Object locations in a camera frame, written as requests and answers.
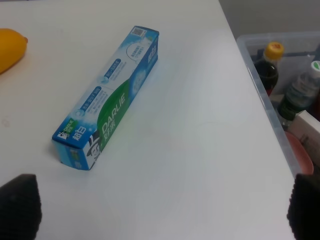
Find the yellow mango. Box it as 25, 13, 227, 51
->
0, 28, 28, 74

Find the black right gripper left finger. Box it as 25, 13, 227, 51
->
0, 174, 42, 240

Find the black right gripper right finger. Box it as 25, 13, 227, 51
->
287, 173, 320, 240

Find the clear plastic storage bin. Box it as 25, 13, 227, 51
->
236, 31, 320, 176

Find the green bottle white cap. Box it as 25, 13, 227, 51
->
277, 60, 320, 128

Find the dark bottle yellow cap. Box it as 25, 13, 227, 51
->
254, 41, 285, 96

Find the pink bowl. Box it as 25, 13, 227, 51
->
285, 131, 314, 175

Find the blue green toothpaste box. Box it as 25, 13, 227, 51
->
52, 25, 160, 171

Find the white cardboard box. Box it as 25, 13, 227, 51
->
288, 110, 320, 162

